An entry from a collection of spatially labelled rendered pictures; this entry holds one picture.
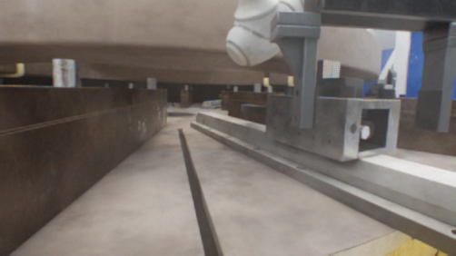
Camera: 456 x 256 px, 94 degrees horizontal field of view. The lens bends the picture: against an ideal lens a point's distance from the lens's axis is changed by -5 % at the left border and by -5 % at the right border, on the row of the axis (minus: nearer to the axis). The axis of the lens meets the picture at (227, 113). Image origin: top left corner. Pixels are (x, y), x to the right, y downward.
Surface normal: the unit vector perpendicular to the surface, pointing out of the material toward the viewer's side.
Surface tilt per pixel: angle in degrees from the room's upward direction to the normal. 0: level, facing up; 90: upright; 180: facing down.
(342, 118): 90
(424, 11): 90
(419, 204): 90
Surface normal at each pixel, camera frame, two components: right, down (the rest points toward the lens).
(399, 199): -0.89, 0.02
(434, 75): -1.00, -0.03
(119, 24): 0.15, 0.11
